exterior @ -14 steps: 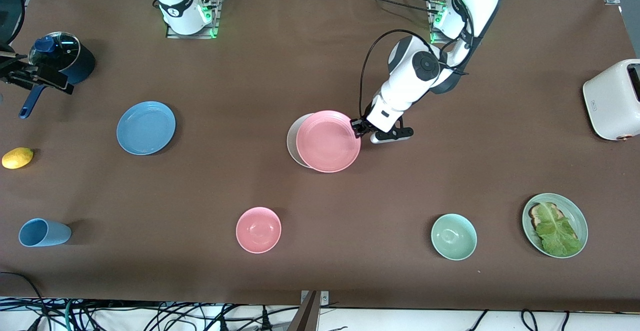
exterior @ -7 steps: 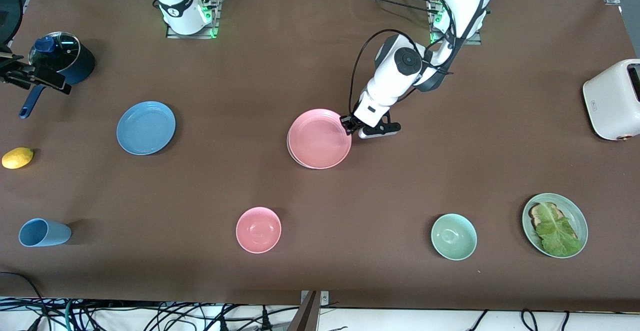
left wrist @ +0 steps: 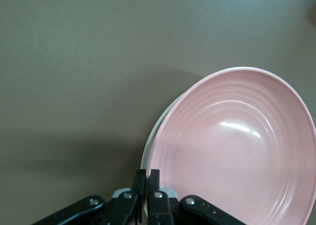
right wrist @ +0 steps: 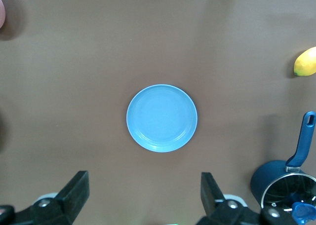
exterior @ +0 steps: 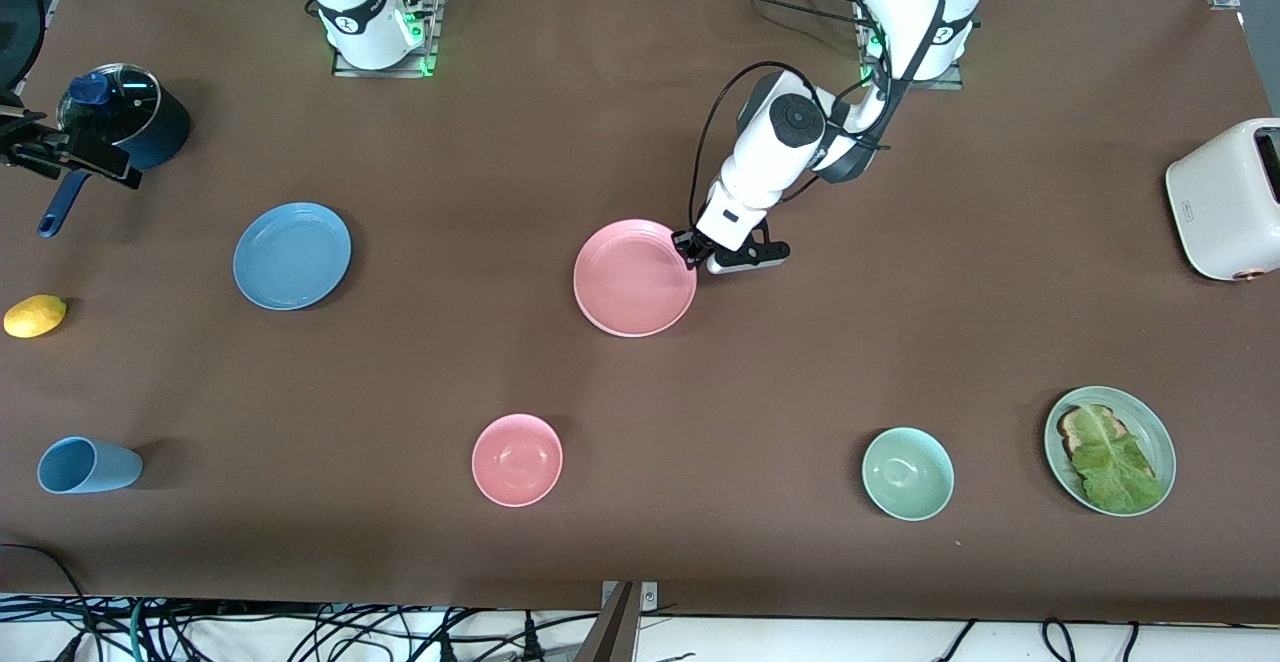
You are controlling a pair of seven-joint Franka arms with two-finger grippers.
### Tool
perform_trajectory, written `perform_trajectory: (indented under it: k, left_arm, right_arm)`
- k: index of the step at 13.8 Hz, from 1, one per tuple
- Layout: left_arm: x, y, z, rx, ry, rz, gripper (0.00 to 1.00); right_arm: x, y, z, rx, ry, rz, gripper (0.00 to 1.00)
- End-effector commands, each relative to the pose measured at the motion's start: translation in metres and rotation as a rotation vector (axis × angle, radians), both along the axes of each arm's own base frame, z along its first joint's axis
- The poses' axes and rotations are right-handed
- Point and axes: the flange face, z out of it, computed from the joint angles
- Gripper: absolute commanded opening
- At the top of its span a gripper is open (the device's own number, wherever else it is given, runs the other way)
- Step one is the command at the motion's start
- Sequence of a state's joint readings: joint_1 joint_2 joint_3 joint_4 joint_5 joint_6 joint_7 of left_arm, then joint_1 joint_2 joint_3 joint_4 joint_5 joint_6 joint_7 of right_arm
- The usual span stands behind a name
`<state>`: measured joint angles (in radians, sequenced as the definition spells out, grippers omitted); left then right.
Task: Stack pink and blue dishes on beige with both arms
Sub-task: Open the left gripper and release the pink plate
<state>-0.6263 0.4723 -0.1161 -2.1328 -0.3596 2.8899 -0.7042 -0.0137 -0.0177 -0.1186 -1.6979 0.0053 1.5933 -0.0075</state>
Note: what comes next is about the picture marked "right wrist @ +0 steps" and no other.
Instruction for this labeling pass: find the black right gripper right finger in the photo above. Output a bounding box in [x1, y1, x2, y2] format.
[198, 172, 300, 225]

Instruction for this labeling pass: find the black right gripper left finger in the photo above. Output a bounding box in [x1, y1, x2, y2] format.
[0, 170, 90, 225]

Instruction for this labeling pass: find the blue shallow bowl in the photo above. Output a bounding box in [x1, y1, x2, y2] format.
[126, 84, 198, 153]

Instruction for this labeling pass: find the blue saucepan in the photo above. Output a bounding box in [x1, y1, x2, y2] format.
[250, 111, 316, 225]

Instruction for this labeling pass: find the glass lid blue knob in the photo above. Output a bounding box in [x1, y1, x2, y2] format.
[286, 191, 316, 225]

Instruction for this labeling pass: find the yellow lemon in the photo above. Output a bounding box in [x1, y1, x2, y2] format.
[293, 46, 316, 77]

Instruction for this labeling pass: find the pink deep bowl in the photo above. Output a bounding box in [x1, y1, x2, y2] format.
[0, 0, 6, 30]

